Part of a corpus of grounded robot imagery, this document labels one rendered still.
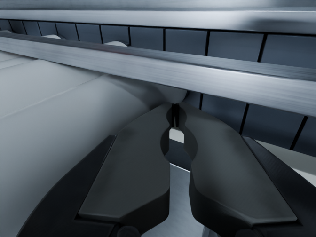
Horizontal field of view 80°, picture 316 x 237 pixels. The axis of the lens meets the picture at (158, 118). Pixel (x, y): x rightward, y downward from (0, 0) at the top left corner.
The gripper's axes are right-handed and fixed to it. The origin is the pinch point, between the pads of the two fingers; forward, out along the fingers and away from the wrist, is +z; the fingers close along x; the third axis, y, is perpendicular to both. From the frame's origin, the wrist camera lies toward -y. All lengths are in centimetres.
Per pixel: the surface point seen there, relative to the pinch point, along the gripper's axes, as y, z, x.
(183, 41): -2.9, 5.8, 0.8
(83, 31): -3.0, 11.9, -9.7
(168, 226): 26.0, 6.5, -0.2
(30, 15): -4.4, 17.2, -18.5
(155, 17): -4.5, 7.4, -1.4
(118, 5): -5.3, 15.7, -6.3
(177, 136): 4.0, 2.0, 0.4
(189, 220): 21.0, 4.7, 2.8
